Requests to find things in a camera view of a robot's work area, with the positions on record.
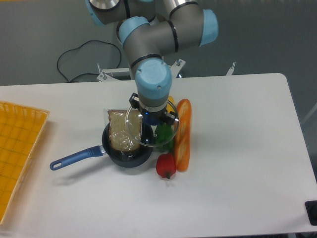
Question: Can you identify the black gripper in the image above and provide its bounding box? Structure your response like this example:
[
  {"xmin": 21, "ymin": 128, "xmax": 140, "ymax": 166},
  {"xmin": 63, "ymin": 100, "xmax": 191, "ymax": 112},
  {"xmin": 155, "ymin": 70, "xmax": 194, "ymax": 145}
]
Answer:
[{"xmin": 129, "ymin": 93, "xmax": 179, "ymax": 124}]

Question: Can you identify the glass pot lid blue knob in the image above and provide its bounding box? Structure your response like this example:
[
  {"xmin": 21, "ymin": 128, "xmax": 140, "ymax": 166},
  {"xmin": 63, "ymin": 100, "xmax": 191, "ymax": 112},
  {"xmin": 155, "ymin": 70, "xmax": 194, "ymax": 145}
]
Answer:
[{"xmin": 126, "ymin": 106, "xmax": 179, "ymax": 147}]

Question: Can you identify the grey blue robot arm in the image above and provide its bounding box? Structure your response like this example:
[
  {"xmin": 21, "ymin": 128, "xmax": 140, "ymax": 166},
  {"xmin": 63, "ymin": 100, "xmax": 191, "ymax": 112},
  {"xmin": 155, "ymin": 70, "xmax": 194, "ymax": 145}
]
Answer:
[{"xmin": 86, "ymin": 0, "xmax": 218, "ymax": 125}]

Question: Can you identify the yellow bell pepper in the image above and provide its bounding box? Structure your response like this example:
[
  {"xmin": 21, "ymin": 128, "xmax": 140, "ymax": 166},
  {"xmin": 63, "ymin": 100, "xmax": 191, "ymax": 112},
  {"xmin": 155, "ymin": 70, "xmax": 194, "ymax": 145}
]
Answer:
[{"xmin": 165, "ymin": 96, "xmax": 176, "ymax": 117}]

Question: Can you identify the green bell pepper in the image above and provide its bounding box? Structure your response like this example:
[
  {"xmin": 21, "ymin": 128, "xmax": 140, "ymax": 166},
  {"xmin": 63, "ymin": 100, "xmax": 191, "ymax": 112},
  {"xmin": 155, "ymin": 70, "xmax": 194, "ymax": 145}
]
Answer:
[{"xmin": 155, "ymin": 123, "xmax": 174, "ymax": 152}]

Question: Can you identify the wrapped bread slice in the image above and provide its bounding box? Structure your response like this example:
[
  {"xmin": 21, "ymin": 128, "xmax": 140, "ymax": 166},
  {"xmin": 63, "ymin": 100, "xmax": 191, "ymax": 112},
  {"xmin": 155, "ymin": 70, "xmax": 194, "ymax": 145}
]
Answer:
[{"xmin": 107, "ymin": 109, "xmax": 142, "ymax": 153}]

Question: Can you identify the orange baguette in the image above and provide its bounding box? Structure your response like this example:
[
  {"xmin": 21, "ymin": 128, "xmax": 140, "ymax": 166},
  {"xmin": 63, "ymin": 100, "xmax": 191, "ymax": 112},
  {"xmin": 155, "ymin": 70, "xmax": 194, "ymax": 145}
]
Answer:
[{"xmin": 174, "ymin": 99, "xmax": 192, "ymax": 172}]

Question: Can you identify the red bell pepper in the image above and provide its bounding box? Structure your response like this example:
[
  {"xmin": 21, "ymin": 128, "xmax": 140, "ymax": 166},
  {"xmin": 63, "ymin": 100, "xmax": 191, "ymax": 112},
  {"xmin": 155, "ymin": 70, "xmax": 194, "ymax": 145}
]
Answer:
[{"xmin": 156, "ymin": 152, "xmax": 176, "ymax": 179}]

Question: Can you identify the yellow woven basket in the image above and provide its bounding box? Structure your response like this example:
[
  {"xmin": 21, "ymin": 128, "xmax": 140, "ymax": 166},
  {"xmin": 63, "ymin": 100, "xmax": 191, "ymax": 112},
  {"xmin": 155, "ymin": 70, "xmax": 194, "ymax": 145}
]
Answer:
[{"xmin": 0, "ymin": 101, "xmax": 50, "ymax": 224}]

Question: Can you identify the black table corner device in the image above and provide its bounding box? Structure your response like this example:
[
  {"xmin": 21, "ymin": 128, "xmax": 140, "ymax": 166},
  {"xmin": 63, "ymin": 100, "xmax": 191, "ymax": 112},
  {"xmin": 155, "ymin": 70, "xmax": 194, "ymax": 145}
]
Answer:
[{"xmin": 305, "ymin": 200, "xmax": 317, "ymax": 226}]

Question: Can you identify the dark pot with blue handle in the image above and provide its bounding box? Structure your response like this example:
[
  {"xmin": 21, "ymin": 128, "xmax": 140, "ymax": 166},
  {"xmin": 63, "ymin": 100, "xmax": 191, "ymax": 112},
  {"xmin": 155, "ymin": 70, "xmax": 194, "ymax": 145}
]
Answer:
[{"xmin": 50, "ymin": 124, "xmax": 153, "ymax": 171}]

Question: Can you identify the black cable on floor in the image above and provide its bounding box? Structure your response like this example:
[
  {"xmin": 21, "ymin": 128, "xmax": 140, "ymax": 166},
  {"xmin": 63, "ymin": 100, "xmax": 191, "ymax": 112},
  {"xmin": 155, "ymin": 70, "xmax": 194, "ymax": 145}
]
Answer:
[{"xmin": 56, "ymin": 40, "xmax": 122, "ymax": 83}]

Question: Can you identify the white table bracket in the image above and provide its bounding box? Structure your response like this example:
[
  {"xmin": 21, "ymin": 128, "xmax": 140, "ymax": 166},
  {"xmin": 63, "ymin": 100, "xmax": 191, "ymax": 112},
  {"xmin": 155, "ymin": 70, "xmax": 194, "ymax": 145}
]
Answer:
[{"xmin": 226, "ymin": 61, "xmax": 236, "ymax": 76}]

